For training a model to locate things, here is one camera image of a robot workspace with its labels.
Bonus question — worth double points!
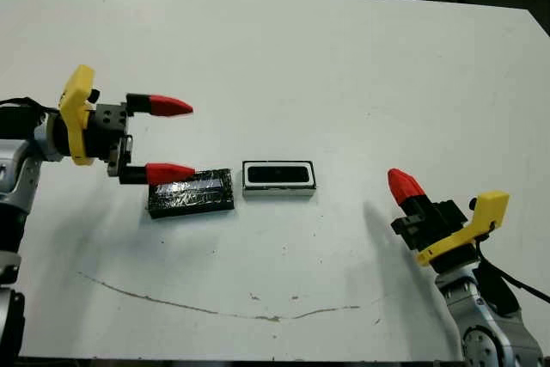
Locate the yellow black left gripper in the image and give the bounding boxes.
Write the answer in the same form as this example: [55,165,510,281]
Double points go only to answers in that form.
[58,64,197,186]

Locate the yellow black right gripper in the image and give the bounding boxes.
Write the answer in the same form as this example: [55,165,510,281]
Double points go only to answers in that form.
[387,168,511,273]

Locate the shiny black box lid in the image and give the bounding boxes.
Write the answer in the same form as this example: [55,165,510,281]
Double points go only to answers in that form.
[147,168,235,220]

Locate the white lined camera box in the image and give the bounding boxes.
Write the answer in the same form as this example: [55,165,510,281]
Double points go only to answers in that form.
[241,159,318,200]

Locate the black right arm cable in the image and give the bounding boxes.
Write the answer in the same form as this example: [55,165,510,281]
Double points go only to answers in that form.
[472,237,550,304]

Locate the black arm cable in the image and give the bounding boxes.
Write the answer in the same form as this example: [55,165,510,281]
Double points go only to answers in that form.
[472,237,550,304]
[0,97,49,113]

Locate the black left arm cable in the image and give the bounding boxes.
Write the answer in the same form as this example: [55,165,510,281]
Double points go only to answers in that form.
[0,97,49,113]

